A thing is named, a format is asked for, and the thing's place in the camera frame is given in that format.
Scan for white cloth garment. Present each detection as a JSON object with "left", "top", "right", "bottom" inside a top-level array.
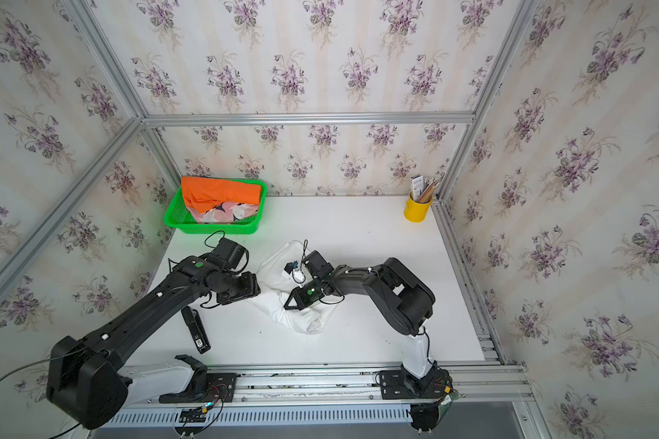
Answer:
[{"left": 250, "top": 241, "right": 335, "bottom": 336}]

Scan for pink shark print shorts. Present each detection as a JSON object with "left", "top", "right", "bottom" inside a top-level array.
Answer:
[{"left": 187, "top": 201, "right": 259, "bottom": 224}]

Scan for orange shorts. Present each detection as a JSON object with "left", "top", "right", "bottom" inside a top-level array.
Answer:
[{"left": 181, "top": 177, "right": 262, "bottom": 213}]

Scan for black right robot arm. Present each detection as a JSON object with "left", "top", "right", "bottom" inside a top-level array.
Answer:
[{"left": 284, "top": 251, "right": 438, "bottom": 382}]

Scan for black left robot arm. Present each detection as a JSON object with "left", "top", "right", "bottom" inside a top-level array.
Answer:
[{"left": 44, "top": 236, "right": 260, "bottom": 430}]

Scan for black remote-like device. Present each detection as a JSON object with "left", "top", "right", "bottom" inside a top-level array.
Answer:
[{"left": 181, "top": 307, "right": 211, "bottom": 354}]

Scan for green plastic basket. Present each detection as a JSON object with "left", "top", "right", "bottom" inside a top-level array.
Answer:
[{"left": 163, "top": 179, "right": 268, "bottom": 235}]

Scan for yellow pen cup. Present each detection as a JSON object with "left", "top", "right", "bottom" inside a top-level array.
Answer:
[{"left": 404, "top": 196, "right": 433, "bottom": 223}]

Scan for small green-lit circuit board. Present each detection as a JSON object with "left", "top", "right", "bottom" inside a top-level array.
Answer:
[{"left": 178, "top": 407, "right": 208, "bottom": 424}]

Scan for pencils in cup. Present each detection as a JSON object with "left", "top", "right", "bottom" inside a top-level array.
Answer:
[{"left": 410, "top": 175, "right": 439, "bottom": 204}]

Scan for aluminium front rail frame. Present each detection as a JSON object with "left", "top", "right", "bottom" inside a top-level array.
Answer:
[{"left": 104, "top": 364, "right": 551, "bottom": 438}]

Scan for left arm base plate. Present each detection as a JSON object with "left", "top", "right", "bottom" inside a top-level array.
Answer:
[{"left": 159, "top": 354, "right": 239, "bottom": 404}]

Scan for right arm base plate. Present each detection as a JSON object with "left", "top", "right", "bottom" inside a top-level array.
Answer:
[{"left": 376, "top": 365, "right": 454, "bottom": 400}]

